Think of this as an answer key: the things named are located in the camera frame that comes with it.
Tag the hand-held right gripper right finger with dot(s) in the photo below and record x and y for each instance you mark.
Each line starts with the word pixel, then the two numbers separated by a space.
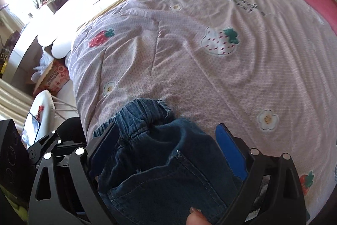
pixel 231 152

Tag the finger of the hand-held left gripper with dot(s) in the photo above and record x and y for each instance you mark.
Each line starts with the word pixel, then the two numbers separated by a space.
pixel 39 147

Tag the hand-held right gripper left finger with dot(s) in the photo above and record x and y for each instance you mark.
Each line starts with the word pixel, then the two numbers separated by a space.
pixel 104 147

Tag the smartphone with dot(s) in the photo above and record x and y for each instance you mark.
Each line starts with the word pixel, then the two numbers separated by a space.
pixel 30 130

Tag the small red ornament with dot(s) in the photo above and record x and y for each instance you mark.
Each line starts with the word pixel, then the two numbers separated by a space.
pixel 40 111

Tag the person's black trouser leg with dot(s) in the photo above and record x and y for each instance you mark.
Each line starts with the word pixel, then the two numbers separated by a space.
pixel 71 130

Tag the white chair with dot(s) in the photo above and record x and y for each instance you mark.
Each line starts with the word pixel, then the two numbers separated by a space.
pixel 44 101

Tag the beige curtain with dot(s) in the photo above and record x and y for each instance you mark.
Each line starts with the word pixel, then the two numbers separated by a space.
pixel 10 98

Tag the red printed cardboard box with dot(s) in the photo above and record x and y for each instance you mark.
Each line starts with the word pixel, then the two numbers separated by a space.
pixel 55 77

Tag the white plastic bag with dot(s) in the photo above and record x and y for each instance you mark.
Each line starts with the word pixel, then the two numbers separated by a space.
pixel 43 64

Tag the pink strawberry printed bed sheet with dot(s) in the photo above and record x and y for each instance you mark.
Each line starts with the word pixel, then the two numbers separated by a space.
pixel 210 69

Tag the white cloud-shaped headboard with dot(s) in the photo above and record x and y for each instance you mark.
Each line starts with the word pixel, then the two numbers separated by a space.
pixel 79 5

